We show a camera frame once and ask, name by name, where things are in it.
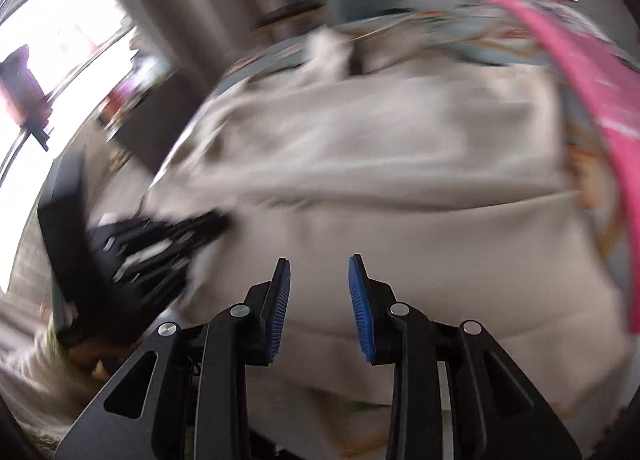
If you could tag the pink floral blanket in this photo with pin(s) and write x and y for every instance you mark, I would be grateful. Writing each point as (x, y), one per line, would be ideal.
(600, 90)

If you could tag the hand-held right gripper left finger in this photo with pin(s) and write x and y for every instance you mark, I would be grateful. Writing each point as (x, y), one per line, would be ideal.
(277, 310)

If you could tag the dark cabinet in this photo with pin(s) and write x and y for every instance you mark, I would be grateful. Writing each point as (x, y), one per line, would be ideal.
(150, 140)

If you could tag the bright window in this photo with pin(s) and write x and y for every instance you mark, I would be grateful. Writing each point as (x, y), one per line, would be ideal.
(65, 65)

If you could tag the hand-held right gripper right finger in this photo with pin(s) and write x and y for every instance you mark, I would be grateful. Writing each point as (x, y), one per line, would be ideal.
(361, 310)

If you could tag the beige zip jacket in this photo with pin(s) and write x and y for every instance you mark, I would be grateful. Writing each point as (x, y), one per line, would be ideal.
(375, 180)

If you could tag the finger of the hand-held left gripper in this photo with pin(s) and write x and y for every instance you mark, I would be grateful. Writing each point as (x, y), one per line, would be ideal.
(155, 275)
(190, 230)

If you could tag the dark hanging cloth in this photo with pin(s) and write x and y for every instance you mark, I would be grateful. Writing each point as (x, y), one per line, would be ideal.
(22, 85)

